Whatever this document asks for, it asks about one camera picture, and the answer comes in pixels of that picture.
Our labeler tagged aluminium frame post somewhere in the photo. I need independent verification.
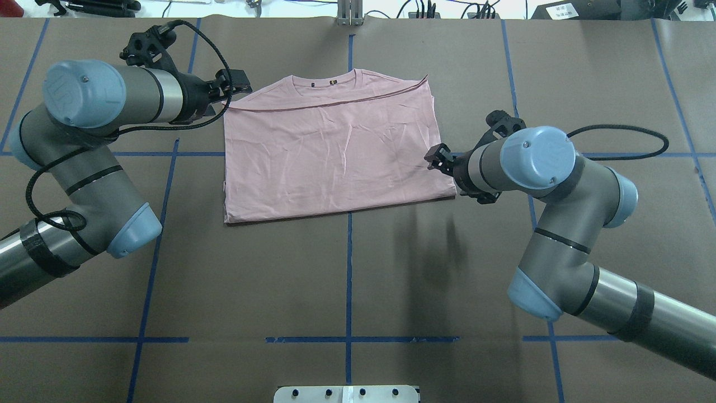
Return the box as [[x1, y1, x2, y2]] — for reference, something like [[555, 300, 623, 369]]
[[337, 0, 365, 26]]

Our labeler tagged black folded tripod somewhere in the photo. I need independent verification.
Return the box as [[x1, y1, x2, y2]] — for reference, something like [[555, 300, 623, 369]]
[[34, 1, 142, 18]]

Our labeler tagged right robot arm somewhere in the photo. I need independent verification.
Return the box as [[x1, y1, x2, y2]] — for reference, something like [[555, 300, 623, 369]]
[[425, 126, 715, 378]]

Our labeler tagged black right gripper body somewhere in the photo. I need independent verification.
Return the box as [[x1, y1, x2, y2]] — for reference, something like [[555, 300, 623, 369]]
[[453, 154, 476, 196]]

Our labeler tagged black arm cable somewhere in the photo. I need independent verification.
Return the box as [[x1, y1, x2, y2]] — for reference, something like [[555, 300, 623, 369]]
[[25, 19, 234, 231], [566, 124, 670, 162]]

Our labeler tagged pink Snoopy t-shirt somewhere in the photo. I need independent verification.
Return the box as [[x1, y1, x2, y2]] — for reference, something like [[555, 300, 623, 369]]
[[223, 69, 457, 224]]

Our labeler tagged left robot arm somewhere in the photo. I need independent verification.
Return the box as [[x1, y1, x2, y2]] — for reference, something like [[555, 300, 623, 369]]
[[2, 59, 252, 308]]

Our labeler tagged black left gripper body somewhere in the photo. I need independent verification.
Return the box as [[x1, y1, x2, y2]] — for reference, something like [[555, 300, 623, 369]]
[[177, 76, 214, 125]]

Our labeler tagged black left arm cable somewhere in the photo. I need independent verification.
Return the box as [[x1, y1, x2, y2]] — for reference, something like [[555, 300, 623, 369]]
[[25, 19, 234, 231]]

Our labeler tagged white pillar with base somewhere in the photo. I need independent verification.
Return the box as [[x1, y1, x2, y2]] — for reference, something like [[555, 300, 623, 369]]
[[273, 385, 421, 402]]

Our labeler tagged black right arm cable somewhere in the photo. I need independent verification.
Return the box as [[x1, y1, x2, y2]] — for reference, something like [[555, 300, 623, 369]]
[[566, 124, 670, 162]]

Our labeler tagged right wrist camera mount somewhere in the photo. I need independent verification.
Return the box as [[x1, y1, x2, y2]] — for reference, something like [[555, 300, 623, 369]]
[[466, 110, 526, 204]]

